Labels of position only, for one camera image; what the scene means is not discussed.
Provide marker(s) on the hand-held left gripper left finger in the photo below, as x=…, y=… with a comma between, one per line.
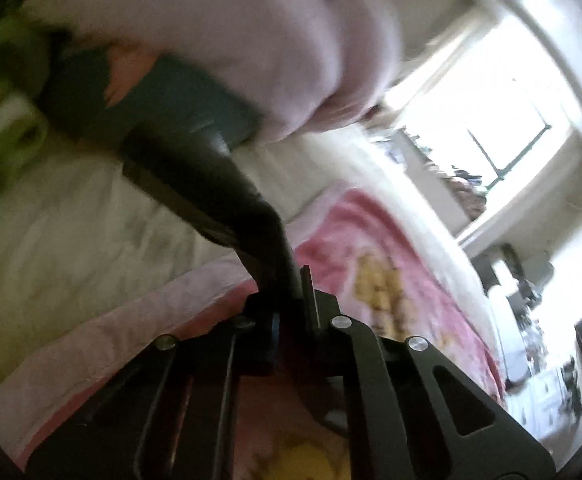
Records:
x=273, y=341

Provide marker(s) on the pile of clothes on windowsill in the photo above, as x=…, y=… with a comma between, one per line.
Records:
x=463, y=187

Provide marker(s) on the dark green leaf-print pillow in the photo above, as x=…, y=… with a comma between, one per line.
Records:
x=181, y=95

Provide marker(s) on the window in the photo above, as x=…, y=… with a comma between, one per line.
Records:
x=471, y=85

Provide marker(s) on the white cabinet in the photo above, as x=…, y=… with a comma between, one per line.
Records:
x=546, y=395

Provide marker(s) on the pink printed blanket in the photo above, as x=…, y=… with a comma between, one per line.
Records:
x=371, y=260

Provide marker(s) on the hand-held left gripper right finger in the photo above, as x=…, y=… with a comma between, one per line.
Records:
x=312, y=305

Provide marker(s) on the lime green cloth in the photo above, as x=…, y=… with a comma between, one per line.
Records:
x=1, y=110

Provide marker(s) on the pale pink quilt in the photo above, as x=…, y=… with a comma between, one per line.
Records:
x=271, y=35

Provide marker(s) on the black leather garment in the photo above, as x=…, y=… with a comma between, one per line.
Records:
x=211, y=185

